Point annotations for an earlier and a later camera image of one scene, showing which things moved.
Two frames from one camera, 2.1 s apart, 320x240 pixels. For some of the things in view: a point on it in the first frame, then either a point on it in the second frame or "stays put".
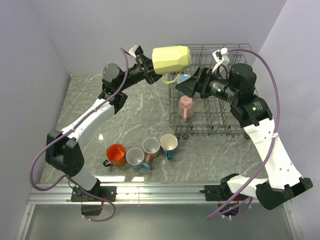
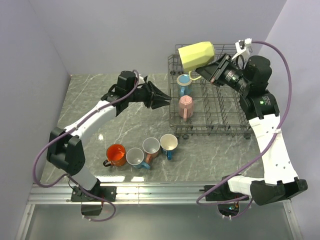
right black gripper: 202,77 to 215,71
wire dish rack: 204,115 stays put
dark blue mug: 168,142 stays put
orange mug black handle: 116,155 stays put
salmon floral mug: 151,147 stays put
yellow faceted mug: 170,61 to 196,56
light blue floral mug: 135,156 stays put
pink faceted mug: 186,106 stays put
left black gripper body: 145,69 to 144,94
